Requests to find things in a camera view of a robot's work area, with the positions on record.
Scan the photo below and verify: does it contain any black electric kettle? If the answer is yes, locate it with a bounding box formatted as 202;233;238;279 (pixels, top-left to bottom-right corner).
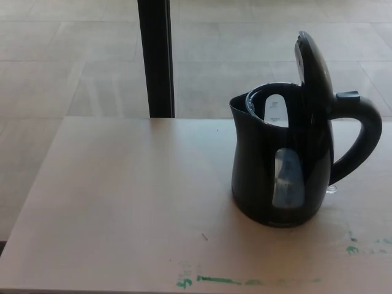
228;30;383;228

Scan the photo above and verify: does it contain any black vertical post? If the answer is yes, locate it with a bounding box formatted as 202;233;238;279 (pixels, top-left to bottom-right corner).
137;0;176;119

